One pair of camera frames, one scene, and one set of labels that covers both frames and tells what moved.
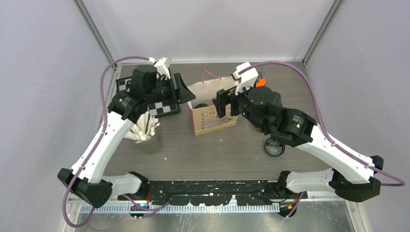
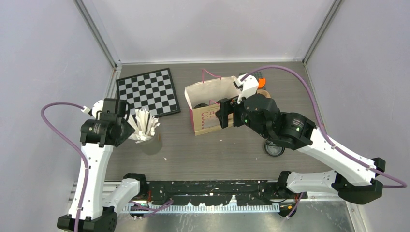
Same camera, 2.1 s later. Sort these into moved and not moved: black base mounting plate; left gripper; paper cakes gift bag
Moved: left gripper
Not moved: paper cakes gift bag; black base mounting plate
